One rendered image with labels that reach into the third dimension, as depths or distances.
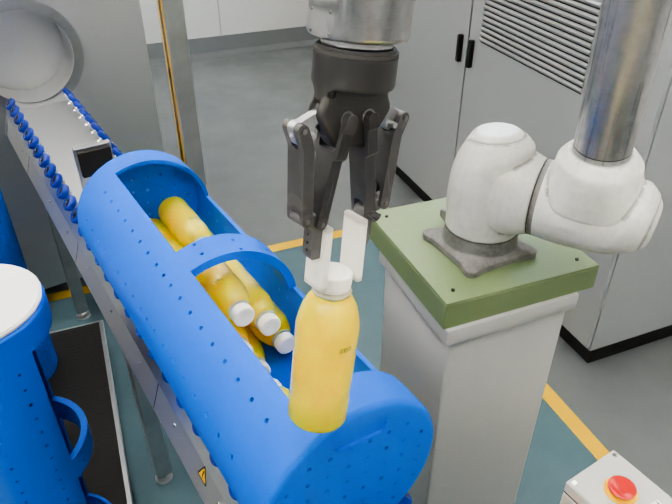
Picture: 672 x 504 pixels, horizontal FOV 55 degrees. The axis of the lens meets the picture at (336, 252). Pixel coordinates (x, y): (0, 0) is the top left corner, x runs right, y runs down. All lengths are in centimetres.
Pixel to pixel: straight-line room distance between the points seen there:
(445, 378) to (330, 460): 60
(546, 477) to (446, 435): 88
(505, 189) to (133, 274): 70
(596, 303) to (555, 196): 140
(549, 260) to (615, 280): 114
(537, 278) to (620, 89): 43
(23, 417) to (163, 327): 51
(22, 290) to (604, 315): 201
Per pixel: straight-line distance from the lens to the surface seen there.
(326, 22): 55
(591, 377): 278
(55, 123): 252
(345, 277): 65
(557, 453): 248
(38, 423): 154
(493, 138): 128
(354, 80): 56
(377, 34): 55
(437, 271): 135
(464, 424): 158
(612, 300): 264
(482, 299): 131
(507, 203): 129
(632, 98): 116
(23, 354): 143
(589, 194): 123
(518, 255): 141
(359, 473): 93
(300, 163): 57
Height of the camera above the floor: 186
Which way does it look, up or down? 35 degrees down
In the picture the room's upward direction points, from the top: straight up
